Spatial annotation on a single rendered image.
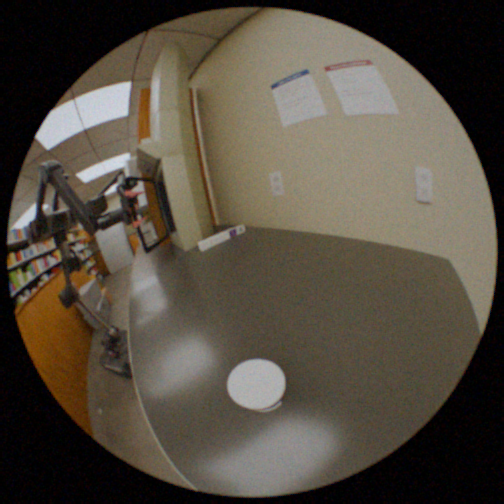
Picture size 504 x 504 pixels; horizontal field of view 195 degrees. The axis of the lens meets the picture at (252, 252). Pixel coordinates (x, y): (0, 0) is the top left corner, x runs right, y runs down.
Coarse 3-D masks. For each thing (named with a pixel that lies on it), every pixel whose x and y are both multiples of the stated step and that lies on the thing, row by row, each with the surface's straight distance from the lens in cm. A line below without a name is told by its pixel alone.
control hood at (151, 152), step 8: (144, 144) 78; (152, 144) 78; (136, 152) 85; (144, 152) 77; (152, 152) 76; (160, 152) 76; (152, 160) 79; (160, 160) 79; (152, 168) 89; (152, 176) 102
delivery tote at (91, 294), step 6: (90, 282) 308; (96, 282) 311; (84, 288) 297; (90, 288) 277; (96, 288) 301; (84, 294) 266; (90, 294) 271; (96, 294) 293; (84, 300) 273; (90, 300) 269; (96, 300) 284; (78, 306) 285; (90, 306) 276; (96, 306) 276; (84, 312) 288
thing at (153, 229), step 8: (136, 184) 84; (144, 184) 90; (152, 184) 99; (144, 192) 88; (152, 192) 96; (136, 200) 80; (144, 200) 86; (152, 200) 93; (136, 208) 78; (144, 208) 84; (152, 208) 91; (144, 216) 82; (152, 216) 88; (160, 216) 97; (144, 224) 80; (152, 224) 86; (160, 224) 94; (144, 232) 78; (152, 232) 84; (160, 232) 92; (152, 240) 82; (144, 248) 75
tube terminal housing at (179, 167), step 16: (160, 112) 90; (176, 112) 91; (160, 128) 83; (176, 128) 85; (192, 128) 104; (160, 144) 78; (176, 144) 80; (192, 144) 94; (176, 160) 76; (192, 160) 86; (160, 176) 92; (176, 176) 73; (192, 176) 80; (176, 192) 71; (192, 192) 75; (176, 208) 70; (192, 208) 72; (176, 224) 70; (192, 224) 72; (208, 224) 86; (176, 240) 84; (192, 240) 73
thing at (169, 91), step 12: (168, 48) 153; (180, 48) 162; (168, 60) 134; (180, 60) 143; (156, 72) 142; (168, 72) 120; (180, 72) 128; (156, 84) 121; (168, 84) 109; (180, 84) 116; (156, 96) 107; (168, 96) 100; (180, 96) 106; (156, 108) 99; (168, 108) 93; (180, 108) 98
